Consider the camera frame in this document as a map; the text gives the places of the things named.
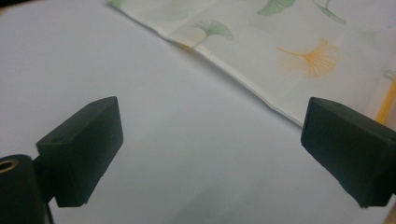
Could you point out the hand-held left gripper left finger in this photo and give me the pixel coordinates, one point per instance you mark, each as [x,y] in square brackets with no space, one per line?
[81,149]

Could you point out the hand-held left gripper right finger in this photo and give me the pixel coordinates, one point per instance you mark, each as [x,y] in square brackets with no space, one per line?
[351,149]

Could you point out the white leaf-print cloth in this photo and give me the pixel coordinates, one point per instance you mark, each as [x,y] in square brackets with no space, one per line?
[274,46]

